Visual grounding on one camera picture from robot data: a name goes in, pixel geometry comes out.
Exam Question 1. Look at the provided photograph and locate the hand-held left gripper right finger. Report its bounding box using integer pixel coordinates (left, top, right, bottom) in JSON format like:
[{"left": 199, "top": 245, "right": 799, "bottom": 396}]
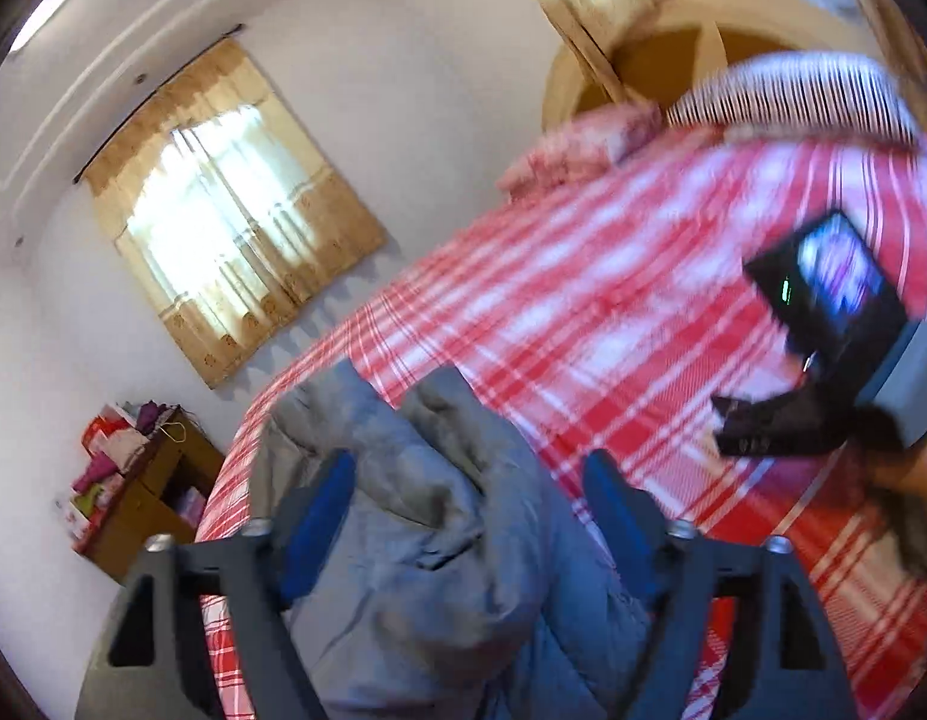
[{"left": 583, "top": 448, "right": 862, "bottom": 720}]

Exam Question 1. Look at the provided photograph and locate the person's right forearm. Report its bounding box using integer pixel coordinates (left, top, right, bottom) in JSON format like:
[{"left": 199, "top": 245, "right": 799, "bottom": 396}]
[{"left": 859, "top": 431, "right": 927, "bottom": 587}]

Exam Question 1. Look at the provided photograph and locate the pink floral pillow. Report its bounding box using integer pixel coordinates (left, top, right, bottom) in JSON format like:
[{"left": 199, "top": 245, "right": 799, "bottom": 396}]
[{"left": 495, "top": 101, "right": 667, "bottom": 201}]

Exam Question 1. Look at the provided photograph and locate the wooden headboard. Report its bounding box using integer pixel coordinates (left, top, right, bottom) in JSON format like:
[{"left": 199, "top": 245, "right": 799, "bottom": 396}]
[{"left": 542, "top": 0, "right": 884, "bottom": 137}]

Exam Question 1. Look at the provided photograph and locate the ceiling light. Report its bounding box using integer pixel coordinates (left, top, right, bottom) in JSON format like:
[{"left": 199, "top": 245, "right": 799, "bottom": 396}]
[{"left": 9, "top": 0, "right": 98, "bottom": 55}]

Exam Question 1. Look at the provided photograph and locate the wooden cabinet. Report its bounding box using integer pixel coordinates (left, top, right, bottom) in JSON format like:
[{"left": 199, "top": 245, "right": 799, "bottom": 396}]
[{"left": 73, "top": 409, "right": 226, "bottom": 584}]

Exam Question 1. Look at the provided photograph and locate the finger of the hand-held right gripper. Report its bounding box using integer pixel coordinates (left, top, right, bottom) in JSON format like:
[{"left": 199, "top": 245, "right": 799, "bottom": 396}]
[{"left": 709, "top": 382, "right": 820, "bottom": 460}]

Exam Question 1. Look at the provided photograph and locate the red white striped pillow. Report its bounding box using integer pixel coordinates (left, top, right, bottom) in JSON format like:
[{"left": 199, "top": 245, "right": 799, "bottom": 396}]
[{"left": 664, "top": 51, "right": 923, "bottom": 158}]

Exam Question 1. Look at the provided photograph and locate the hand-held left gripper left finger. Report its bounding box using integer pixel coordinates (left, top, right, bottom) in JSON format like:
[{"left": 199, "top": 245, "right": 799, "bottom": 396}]
[{"left": 73, "top": 448, "right": 359, "bottom": 720}]

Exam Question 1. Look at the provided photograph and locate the grey padded jacket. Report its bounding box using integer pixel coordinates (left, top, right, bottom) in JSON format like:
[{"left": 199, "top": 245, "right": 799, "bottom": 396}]
[{"left": 249, "top": 358, "right": 659, "bottom": 720}]

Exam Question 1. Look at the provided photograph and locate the dark curtain rod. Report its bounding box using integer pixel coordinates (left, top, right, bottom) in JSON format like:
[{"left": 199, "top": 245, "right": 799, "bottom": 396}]
[{"left": 73, "top": 24, "right": 245, "bottom": 185}]

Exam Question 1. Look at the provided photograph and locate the red plaid bed sheet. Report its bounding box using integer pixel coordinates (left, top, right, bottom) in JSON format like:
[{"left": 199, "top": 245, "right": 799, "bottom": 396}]
[{"left": 195, "top": 126, "right": 927, "bottom": 720}]

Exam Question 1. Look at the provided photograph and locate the tan window curtain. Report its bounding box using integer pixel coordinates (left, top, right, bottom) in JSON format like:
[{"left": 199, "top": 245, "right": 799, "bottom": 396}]
[{"left": 84, "top": 37, "right": 389, "bottom": 389}]

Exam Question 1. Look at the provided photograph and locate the pile of colourful clutter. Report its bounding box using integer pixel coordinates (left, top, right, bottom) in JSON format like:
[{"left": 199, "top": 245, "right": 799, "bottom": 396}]
[{"left": 56, "top": 399, "right": 188, "bottom": 550}]

